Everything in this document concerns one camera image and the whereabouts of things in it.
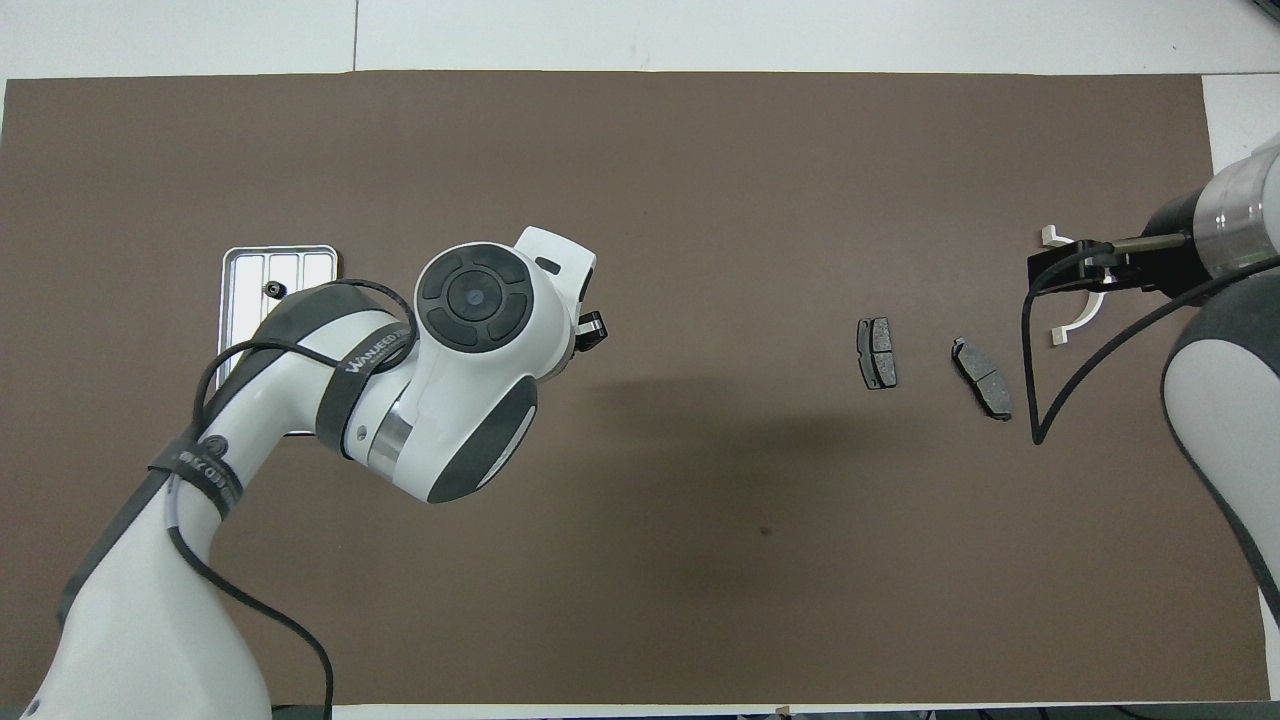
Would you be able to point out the short dark brake pad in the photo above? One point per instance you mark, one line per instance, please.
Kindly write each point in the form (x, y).
(877, 352)

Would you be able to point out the small black bearing gear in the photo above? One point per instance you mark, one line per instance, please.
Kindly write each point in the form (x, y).
(272, 289)

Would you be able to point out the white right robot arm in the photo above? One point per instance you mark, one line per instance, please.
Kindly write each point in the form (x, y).
(1220, 400)

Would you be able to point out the white semicircular plastic bracket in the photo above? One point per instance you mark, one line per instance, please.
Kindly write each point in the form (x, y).
(1048, 237)

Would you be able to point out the brown table mat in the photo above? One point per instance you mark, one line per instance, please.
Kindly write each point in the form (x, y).
(700, 150)

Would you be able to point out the silver metal tray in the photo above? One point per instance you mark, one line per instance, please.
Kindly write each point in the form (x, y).
(300, 268)

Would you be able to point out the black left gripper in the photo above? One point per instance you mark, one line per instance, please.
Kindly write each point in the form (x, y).
(593, 335)

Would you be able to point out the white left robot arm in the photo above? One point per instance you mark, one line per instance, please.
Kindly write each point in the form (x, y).
(470, 380)

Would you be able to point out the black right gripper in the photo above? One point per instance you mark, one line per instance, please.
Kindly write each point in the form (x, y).
(1120, 265)

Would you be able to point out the long dark brake pad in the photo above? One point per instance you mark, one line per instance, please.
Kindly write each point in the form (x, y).
(982, 378)

